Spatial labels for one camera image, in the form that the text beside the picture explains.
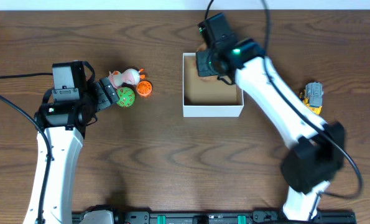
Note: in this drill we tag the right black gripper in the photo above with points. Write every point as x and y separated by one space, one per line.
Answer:
204 64

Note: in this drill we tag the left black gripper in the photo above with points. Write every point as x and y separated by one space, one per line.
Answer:
104 93

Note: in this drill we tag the brown plush toy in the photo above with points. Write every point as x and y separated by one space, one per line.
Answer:
208 77

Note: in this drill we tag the grey yellow toy truck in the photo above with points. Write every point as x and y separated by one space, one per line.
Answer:
312 97

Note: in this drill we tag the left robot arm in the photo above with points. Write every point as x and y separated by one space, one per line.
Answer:
57 206

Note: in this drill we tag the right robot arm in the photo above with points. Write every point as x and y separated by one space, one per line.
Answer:
315 147

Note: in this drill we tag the white pink toy animal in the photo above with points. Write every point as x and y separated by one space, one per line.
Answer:
130 76

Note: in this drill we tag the green ball with orange numbers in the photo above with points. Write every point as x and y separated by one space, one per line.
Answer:
126 97

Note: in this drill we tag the white cardboard box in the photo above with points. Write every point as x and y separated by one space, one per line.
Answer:
208 99

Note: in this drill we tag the orange round toy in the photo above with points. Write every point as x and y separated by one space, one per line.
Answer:
144 88

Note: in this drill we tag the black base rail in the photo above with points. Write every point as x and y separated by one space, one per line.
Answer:
106 214

